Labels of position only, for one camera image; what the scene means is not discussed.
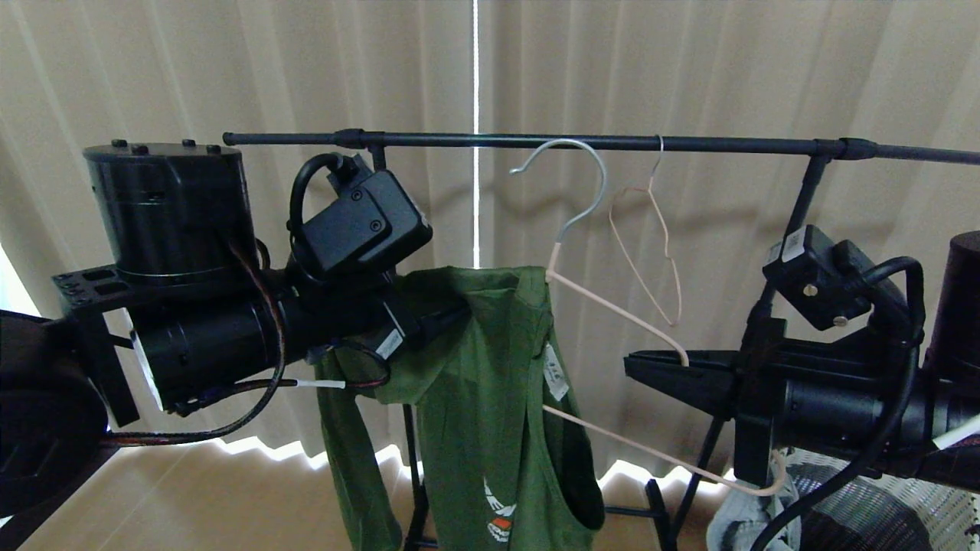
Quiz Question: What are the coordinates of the white laundry basket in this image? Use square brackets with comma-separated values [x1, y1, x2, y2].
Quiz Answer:
[766, 448, 980, 551]

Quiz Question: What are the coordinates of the pale blue garment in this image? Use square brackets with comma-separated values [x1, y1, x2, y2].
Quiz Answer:
[706, 474, 802, 551]

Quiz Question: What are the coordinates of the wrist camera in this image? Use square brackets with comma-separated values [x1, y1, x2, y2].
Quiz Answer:
[302, 157, 434, 282]
[763, 224, 916, 345]

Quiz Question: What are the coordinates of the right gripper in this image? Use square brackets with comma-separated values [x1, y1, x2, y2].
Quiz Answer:
[731, 316, 935, 491]

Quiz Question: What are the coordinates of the green long-sleeved shirt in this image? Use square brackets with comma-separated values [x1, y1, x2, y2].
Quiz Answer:
[315, 264, 607, 551]

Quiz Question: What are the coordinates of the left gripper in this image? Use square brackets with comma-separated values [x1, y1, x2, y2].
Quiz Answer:
[130, 279, 431, 414]

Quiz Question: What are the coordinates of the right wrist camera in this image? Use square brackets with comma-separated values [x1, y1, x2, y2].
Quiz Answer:
[763, 224, 916, 345]

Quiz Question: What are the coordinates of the black clothes rack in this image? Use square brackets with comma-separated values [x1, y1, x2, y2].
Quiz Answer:
[222, 129, 980, 551]

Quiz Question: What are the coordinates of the pink clothes hanger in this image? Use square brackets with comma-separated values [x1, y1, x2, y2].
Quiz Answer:
[609, 135, 684, 328]
[509, 138, 789, 498]

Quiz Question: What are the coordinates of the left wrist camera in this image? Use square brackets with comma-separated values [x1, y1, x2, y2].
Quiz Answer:
[302, 157, 434, 282]

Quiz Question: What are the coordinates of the black cable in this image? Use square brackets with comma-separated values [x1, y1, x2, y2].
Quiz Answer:
[287, 152, 361, 265]
[750, 256, 926, 551]

